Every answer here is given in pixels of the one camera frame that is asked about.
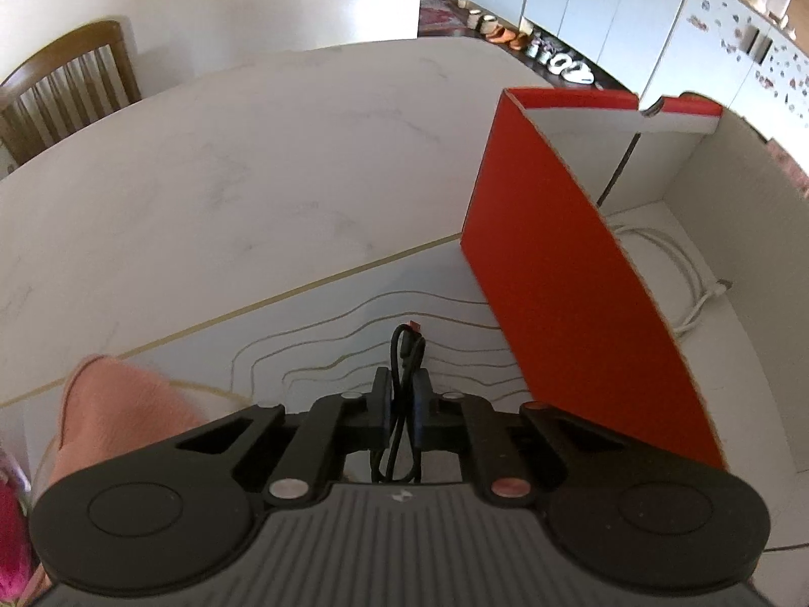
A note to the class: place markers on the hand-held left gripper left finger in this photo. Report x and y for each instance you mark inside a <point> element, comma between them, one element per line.
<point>383,404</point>

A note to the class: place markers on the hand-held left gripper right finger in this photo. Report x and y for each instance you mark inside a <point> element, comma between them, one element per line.
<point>421,404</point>

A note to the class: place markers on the red and white cardboard box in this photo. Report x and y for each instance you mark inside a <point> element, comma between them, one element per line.
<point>556,278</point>

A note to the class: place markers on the pink towel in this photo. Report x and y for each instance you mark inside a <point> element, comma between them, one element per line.
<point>114,404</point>

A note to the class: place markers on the row of shoes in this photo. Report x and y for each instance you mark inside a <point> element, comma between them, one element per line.
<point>572,68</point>

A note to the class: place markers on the red patterned rug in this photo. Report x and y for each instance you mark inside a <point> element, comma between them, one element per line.
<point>439,18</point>

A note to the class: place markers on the white tall cabinet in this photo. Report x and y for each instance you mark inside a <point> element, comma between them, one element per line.
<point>588,6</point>

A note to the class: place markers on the white stickered cabinet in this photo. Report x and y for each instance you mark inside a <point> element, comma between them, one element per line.
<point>714,57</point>

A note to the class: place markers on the brown wooden chair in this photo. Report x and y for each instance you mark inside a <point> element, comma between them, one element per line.
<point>63,58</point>

